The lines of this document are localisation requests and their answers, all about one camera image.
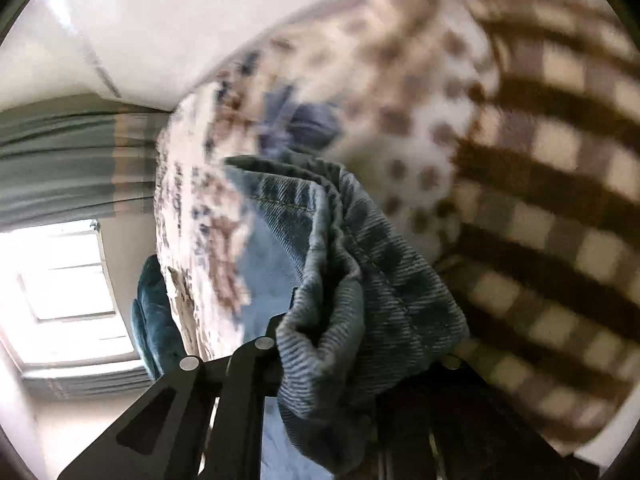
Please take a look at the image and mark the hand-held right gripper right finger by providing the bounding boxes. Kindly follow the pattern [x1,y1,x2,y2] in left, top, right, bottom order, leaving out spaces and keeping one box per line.
[375,354,601,480]

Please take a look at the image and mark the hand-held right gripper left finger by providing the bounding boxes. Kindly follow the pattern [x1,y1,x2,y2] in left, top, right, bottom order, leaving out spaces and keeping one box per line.
[57,312,287,480]

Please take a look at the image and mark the blue denim pants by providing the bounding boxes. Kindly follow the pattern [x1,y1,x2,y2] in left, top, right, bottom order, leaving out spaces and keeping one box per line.
[222,100,471,480]

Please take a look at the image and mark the teal velvet pillows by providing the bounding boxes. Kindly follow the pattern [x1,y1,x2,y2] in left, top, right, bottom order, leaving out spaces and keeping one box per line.
[131,255,191,381]

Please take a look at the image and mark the brown checkered bed sheet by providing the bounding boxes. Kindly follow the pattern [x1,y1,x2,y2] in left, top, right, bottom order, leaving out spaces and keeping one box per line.
[430,0,640,461]

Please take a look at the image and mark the wide teal striped curtain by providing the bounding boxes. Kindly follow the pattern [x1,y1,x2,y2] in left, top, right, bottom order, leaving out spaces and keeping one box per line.
[0,95,171,231]

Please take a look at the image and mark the floral blanket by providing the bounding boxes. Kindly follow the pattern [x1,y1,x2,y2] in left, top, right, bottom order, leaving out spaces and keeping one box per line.
[152,0,501,361]

